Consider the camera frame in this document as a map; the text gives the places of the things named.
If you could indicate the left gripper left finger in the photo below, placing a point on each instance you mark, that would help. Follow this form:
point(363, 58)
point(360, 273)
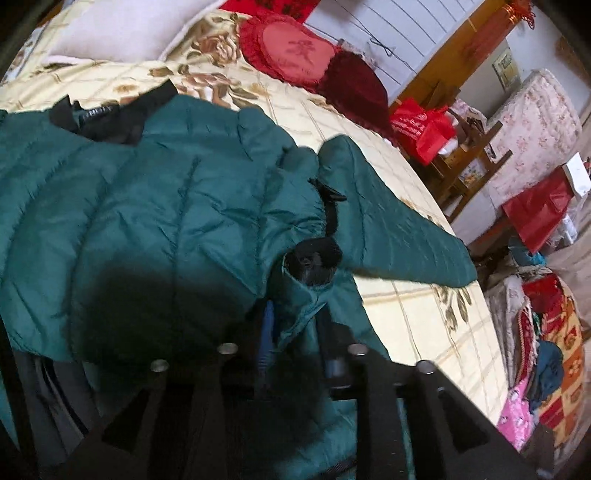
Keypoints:
point(265, 343)

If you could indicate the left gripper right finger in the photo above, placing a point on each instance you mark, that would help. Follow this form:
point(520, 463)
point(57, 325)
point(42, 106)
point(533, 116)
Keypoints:
point(332, 337)

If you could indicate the dark green puffer jacket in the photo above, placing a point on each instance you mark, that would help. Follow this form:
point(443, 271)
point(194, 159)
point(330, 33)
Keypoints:
point(151, 231)

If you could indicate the floral cream bedspread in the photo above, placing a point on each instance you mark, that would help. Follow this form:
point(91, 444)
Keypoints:
point(451, 327)

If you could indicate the colourful folded blanket pile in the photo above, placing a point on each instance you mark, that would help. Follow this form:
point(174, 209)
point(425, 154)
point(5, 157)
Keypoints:
point(542, 347)

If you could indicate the wooden chair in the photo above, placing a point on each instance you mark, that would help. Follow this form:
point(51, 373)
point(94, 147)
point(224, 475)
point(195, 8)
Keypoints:
point(474, 145)

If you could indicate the red plastic shopping bag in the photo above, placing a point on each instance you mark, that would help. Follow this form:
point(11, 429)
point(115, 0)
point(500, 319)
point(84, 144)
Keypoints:
point(421, 132)

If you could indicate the red gift bag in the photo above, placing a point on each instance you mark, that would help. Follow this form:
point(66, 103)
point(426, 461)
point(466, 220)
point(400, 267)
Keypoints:
point(536, 212)

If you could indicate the dark red velvet cushion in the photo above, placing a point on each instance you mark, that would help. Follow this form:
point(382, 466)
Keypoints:
point(352, 87)

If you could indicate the red heart-shaped cushion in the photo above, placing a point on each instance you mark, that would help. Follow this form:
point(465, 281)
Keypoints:
point(284, 49)

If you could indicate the floral pink mattress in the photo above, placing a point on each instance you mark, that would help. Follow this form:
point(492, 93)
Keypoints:
point(540, 127)

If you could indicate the red paper banner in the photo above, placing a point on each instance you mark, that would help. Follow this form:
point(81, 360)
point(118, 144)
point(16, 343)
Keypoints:
point(299, 10)

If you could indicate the white square pillow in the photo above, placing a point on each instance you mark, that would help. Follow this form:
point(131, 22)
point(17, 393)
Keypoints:
point(127, 31)

